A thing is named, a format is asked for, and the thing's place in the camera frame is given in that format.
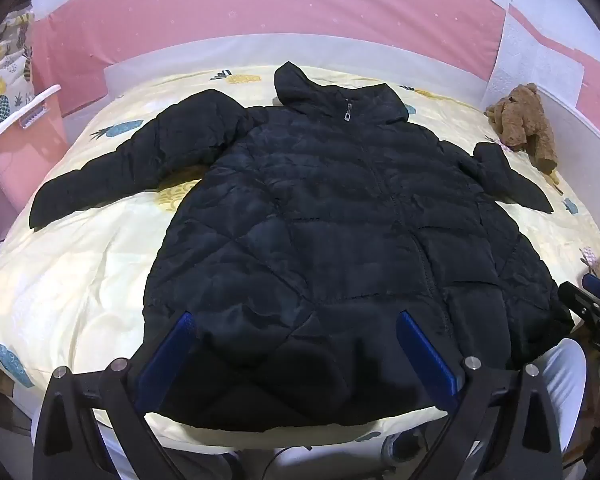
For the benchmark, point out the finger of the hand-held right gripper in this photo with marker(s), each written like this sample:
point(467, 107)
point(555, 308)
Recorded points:
point(580, 305)

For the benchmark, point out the brown teddy bear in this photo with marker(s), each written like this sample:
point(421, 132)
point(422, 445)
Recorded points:
point(522, 120)

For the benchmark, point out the white foam wall sheet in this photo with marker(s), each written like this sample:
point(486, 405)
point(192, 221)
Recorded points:
point(535, 67)

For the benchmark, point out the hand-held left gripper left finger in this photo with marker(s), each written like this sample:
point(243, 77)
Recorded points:
point(167, 355)

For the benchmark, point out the black puffer jacket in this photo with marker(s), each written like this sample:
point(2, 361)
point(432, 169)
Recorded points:
point(330, 220)

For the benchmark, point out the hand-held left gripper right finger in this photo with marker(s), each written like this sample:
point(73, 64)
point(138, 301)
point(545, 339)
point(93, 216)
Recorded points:
point(425, 355)

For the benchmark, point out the yellow pineapple print bed sheet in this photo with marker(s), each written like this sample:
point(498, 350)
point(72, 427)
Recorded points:
point(80, 260)

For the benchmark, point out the pineapple print fabric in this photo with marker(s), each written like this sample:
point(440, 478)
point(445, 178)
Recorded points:
point(7, 75)

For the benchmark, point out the person's white trouser leg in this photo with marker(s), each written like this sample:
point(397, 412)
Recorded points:
point(562, 395)

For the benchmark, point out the pink tub with white rim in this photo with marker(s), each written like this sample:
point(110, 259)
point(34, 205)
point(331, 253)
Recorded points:
point(15, 175)

